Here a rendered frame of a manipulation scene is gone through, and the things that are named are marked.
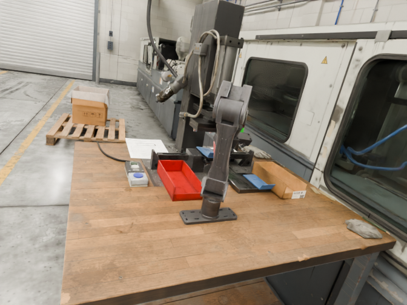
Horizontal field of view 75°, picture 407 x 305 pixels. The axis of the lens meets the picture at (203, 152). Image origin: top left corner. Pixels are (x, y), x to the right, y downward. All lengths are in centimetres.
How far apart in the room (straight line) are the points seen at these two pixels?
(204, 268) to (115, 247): 24
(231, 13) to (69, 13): 922
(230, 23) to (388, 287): 125
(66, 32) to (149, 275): 987
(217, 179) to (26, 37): 991
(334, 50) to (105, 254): 142
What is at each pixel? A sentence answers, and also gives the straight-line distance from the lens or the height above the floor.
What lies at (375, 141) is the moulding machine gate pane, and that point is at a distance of 134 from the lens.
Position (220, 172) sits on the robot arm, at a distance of 85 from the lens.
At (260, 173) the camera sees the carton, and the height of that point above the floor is 94.
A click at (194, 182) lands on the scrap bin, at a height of 93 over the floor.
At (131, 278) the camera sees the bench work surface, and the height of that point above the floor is 90.
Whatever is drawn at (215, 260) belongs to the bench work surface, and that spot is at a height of 90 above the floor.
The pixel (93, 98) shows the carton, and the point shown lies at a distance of 439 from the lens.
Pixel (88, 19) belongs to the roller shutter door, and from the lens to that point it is 1028.
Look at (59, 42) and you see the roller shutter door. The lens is 1035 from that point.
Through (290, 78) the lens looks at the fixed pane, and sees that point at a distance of 187.
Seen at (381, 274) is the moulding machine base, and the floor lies 71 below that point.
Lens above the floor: 141
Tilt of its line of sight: 19 degrees down
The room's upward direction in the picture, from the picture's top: 10 degrees clockwise
